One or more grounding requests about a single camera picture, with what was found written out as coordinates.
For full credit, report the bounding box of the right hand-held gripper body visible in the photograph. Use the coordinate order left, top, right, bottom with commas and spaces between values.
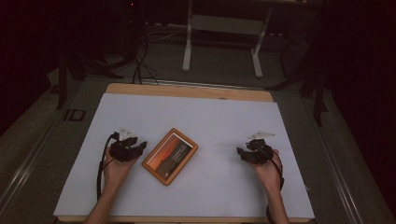
246, 131, 276, 165

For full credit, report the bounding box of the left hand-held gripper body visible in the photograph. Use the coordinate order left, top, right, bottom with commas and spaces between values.
109, 127, 138, 163

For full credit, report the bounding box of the wooden picture frame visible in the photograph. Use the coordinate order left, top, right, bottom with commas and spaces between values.
141, 127, 199, 187

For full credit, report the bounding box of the person's left hand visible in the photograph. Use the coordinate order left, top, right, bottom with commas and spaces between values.
103, 147, 141, 189

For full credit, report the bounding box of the person's right hand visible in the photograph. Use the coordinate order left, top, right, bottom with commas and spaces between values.
248, 148, 284, 192

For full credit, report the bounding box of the white table cover sheet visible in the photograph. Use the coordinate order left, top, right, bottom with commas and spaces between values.
52, 92, 316, 219

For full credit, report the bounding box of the black floor plate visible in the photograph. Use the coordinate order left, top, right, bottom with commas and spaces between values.
63, 108, 87, 122

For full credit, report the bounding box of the black metal stand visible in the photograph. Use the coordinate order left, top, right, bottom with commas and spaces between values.
264, 12, 331, 128
55, 46, 124, 110

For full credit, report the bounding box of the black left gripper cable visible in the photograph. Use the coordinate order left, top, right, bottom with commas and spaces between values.
95, 132, 120, 202

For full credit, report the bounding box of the bundle of black floor cables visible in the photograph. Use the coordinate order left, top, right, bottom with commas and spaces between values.
131, 29, 161, 86

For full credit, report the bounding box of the metal floor rail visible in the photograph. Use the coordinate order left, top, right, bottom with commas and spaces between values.
0, 116, 62, 216
140, 78, 266, 91
302, 94, 365, 224

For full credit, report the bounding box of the white metal desk frame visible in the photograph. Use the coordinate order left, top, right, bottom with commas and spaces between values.
181, 0, 276, 79

